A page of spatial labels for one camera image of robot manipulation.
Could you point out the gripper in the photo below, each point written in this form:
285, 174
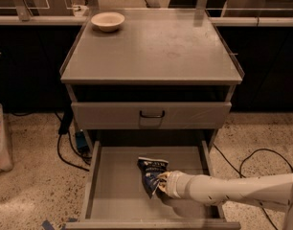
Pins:
174, 184

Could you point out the blue chip bag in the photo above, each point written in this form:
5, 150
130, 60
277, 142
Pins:
150, 170

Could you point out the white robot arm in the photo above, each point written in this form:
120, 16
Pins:
273, 191

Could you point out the open grey middle drawer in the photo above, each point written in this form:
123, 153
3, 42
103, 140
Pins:
115, 198

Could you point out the closed grey upper drawer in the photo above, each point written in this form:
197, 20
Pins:
194, 115

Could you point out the grey drawer cabinet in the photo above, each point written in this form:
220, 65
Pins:
157, 56

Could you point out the blue power adapter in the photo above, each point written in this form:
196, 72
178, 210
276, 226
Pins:
81, 143

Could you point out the blue tape on floor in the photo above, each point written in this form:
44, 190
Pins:
51, 225

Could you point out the white ceramic bowl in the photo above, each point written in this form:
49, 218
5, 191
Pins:
108, 21

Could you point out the black drawer handle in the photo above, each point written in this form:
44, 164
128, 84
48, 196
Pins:
152, 116

